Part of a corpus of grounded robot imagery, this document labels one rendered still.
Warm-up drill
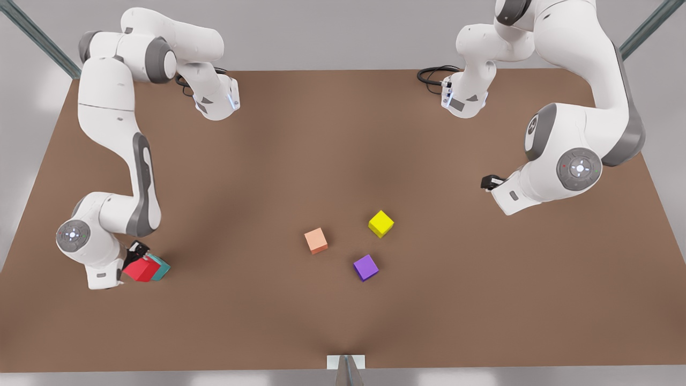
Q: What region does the purple wooden cube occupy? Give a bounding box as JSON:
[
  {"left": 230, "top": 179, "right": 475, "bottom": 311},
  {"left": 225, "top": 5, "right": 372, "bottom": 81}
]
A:
[{"left": 353, "top": 254, "right": 380, "bottom": 283}]

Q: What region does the silver frame post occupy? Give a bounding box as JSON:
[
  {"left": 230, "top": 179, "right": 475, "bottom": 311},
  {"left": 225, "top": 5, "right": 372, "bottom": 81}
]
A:
[
  {"left": 327, "top": 354, "right": 366, "bottom": 386},
  {"left": 619, "top": 0, "right": 686, "bottom": 61},
  {"left": 0, "top": 0, "right": 82, "bottom": 80}
]

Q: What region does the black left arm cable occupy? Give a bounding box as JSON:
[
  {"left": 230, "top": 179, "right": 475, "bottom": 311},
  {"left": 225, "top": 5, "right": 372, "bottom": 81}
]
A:
[{"left": 417, "top": 65, "right": 463, "bottom": 95}]

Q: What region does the orange wooden cube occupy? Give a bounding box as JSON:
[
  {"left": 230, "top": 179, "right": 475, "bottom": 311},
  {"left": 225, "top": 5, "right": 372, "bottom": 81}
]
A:
[{"left": 304, "top": 227, "right": 329, "bottom": 255}]

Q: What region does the yellow wooden cube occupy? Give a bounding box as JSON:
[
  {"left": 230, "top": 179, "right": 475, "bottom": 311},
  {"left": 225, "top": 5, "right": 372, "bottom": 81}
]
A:
[{"left": 368, "top": 210, "right": 395, "bottom": 239}]

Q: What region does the teal wooden cube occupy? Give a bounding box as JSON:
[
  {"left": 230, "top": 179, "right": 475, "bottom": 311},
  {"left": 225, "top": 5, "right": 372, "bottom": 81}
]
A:
[{"left": 146, "top": 253, "right": 172, "bottom": 281}]

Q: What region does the red wooden cube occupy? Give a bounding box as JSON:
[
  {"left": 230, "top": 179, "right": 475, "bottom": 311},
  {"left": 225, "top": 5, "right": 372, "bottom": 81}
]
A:
[{"left": 122, "top": 256, "right": 161, "bottom": 283}]

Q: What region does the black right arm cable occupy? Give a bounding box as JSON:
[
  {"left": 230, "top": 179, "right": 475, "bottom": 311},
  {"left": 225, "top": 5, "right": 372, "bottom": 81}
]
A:
[{"left": 175, "top": 67, "right": 229, "bottom": 98}]

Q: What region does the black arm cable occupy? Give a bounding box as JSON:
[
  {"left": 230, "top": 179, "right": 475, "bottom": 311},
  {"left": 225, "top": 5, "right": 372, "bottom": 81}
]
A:
[
  {"left": 417, "top": 65, "right": 463, "bottom": 95},
  {"left": 175, "top": 67, "right": 229, "bottom": 98}
]

